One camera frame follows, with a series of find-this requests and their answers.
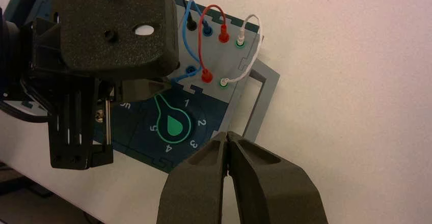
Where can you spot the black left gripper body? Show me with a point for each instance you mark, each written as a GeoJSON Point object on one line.
{"type": "Point", "coordinates": [67, 158]}

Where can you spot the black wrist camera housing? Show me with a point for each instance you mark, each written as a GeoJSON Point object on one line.
{"type": "Point", "coordinates": [111, 47]}

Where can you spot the dark teal knob green outline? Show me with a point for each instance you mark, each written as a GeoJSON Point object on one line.
{"type": "Point", "coordinates": [173, 124]}

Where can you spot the modular grey and teal task box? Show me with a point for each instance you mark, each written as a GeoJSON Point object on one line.
{"type": "Point", "coordinates": [219, 57]}

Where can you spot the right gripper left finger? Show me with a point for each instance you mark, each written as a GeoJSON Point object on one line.
{"type": "Point", "coordinates": [195, 195]}

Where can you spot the silver metal toggle switch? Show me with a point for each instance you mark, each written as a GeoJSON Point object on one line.
{"type": "Point", "coordinates": [99, 116]}

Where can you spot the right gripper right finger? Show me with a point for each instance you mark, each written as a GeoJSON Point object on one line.
{"type": "Point", "coordinates": [270, 195]}

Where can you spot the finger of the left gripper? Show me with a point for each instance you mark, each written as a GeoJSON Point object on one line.
{"type": "Point", "coordinates": [131, 91]}

